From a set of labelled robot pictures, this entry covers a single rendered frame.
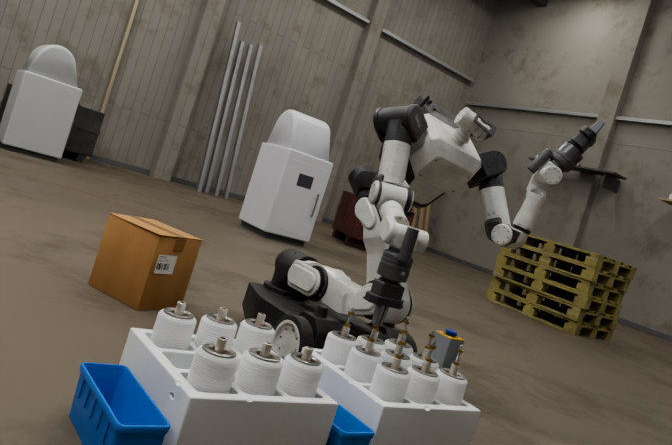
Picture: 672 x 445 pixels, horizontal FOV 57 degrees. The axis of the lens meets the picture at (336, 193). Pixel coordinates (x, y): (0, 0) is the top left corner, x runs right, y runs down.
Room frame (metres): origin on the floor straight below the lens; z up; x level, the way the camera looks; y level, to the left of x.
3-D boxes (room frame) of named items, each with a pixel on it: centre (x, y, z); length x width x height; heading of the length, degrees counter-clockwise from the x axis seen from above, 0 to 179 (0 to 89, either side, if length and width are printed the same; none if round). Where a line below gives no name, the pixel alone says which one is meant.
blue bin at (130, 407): (1.30, 0.30, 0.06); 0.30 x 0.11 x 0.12; 37
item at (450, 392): (1.79, -0.48, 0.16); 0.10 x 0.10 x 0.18
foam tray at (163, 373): (1.50, 0.11, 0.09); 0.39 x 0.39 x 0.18; 37
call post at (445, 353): (2.05, -0.50, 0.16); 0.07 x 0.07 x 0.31; 36
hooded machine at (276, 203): (6.46, 0.50, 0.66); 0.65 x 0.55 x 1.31; 35
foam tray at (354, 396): (1.82, -0.32, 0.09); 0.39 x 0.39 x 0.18; 36
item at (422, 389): (1.72, -0.39, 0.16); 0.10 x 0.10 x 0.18
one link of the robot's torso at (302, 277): (2.54, -0.05, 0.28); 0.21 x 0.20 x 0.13; 38
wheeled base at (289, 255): (2.52, -0.07, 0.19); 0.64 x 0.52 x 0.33; 38
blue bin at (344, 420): (1.60, -0.14, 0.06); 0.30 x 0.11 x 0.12; 38
